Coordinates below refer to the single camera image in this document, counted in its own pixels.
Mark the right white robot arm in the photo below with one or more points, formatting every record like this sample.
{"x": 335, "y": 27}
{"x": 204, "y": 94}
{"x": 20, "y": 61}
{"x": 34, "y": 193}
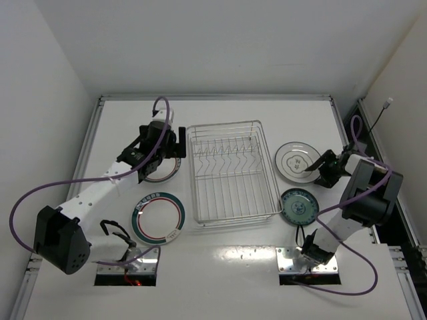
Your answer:
{"x": 367, "y": 200}

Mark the green red rim plate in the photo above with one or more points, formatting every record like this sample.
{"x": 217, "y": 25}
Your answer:
{"x": 158, "y": 218}
{"x": 165, "y": 171}

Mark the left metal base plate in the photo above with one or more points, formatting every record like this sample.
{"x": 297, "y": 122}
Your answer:
{"x": 138, "y": 261}

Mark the wire dish rack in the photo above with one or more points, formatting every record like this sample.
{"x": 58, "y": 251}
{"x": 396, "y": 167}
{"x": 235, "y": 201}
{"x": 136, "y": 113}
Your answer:
{"x": 231, "y": 172}

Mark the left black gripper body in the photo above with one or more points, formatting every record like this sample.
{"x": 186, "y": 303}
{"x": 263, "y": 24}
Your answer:
{"x": 174, "y": 146}

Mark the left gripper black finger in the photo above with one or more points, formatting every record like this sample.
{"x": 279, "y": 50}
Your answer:
{"x": 181, "y": 144}
{"x": 146, "y": 170}

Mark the blue patterned plate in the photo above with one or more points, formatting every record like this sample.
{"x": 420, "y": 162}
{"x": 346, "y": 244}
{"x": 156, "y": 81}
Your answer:
{"x": 299, "y": 207}

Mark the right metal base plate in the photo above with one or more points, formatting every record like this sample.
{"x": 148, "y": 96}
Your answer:
{"x": 291, "y": 262}

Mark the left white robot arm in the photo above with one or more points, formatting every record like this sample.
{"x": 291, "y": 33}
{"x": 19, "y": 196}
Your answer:
{"x": 61, "y": 233}

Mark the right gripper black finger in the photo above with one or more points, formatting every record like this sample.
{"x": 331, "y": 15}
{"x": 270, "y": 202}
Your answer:
{"x": 315, "y": 165}
{"x": 324, "y": 182}

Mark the white plate grey rim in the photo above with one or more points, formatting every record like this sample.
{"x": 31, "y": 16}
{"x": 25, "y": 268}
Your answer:
{"x": 292, "y": 160}

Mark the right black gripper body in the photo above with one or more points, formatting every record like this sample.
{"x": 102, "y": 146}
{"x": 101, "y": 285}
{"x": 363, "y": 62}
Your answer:
{"x": 326, "y": 163}

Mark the metal base plate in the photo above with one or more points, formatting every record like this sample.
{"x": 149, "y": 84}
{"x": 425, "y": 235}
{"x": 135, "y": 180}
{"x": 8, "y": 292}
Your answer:
{"x": 138, "y": 261}
{"x": 291, "y": 262}

